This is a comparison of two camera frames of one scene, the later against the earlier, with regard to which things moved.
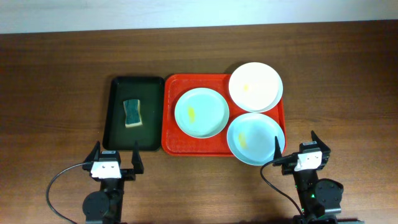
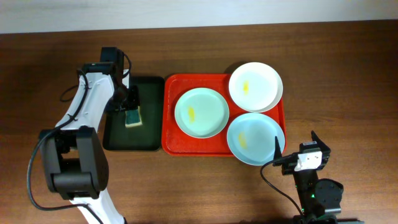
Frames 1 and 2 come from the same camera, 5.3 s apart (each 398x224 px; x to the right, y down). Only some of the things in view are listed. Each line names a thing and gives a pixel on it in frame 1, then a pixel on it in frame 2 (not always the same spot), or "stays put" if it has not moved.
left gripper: (127, 173) → (133, 101)
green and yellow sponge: (132, 113) stays put
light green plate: (201, 112) stays put
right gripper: (325, 150) stays put
